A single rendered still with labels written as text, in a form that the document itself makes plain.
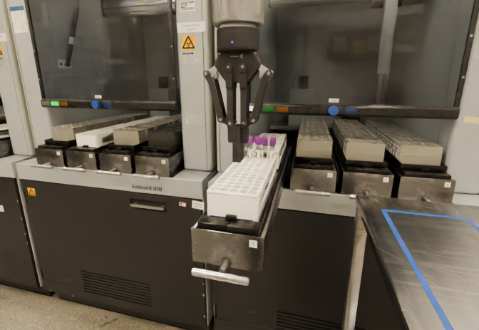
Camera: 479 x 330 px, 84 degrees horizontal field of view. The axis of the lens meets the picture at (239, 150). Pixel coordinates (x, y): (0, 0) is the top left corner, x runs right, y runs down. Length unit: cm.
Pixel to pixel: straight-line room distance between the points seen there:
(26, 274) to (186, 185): 102
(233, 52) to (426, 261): 44
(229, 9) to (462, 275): 50
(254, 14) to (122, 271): 112
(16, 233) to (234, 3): 144
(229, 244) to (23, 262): 132
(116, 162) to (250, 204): 69
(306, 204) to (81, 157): 85
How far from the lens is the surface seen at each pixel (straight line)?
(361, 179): 86
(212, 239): 51
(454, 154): 101
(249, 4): 48
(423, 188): 91
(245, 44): 47
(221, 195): 50
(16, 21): 147
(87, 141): 120
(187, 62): 98
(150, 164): 101
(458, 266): 50
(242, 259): 51
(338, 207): 89
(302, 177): 85
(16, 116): 153
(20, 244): 166
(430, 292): 43
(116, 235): 123
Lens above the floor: 107
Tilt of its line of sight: 14 degrees down
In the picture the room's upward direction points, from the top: straight up
